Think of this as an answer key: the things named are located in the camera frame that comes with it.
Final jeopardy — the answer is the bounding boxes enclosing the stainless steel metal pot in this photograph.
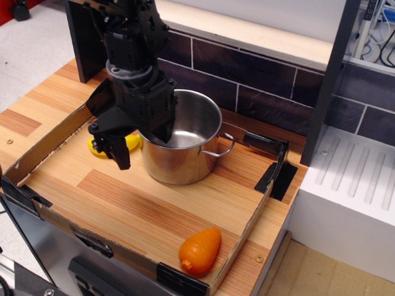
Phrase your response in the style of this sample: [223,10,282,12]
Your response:
[139,89,235,185]

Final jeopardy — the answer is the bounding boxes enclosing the white toy sink drainboard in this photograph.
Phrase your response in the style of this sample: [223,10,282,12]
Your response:
[289,127,394,265]

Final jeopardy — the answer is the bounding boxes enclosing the dark grey vertical post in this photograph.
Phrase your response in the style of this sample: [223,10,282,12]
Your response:
[301,0,361,166]

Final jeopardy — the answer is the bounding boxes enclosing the dark grey left post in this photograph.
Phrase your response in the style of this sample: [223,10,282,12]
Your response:
[64,1,107,83]

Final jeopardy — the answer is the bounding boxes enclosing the black cables in background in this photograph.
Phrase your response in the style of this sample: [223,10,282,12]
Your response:
[359,0,395,67]

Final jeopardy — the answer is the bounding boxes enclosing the cardboard fence with black tape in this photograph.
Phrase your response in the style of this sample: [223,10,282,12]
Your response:
[1,78,299,296]

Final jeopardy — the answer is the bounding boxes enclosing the orange toy carrot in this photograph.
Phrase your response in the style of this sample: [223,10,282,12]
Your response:
[178,228,222,274]

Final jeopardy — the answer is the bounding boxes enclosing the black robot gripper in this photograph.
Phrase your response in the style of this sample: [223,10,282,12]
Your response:
[87,72,177,170]

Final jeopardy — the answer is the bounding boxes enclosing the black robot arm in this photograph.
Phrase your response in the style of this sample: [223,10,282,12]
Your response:
[82,1,177,170]

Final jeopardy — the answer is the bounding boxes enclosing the yellow toy banana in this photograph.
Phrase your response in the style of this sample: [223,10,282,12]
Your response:
[88,134,141,158]

